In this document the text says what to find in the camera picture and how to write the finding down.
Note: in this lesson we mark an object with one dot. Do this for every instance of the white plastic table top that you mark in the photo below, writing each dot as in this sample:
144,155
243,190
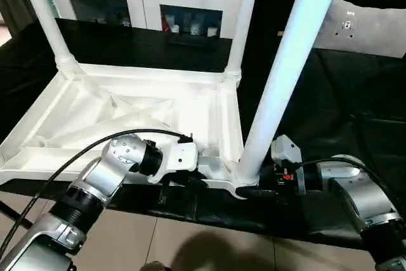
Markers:
95,106

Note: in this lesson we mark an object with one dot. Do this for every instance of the white plastic table leg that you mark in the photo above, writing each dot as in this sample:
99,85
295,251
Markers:
292,49
44,17
244,17

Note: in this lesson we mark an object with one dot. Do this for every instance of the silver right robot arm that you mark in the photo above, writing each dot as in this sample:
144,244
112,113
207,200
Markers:
361,195

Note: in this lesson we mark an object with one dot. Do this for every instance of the black work mat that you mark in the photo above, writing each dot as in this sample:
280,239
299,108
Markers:
361,106

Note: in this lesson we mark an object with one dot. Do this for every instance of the black stand leg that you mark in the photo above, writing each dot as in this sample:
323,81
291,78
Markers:
13,214

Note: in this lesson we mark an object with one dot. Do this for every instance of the white padded sheet with fitting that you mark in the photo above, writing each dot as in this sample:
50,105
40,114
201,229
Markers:
371,33

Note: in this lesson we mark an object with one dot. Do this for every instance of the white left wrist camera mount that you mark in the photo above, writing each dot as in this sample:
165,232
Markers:
177,157

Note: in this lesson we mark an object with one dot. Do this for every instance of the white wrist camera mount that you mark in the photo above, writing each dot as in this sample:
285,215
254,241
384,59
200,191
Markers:
177,157
285,150

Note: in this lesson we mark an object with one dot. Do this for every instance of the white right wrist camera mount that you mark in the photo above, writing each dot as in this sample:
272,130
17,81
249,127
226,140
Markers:
285,150

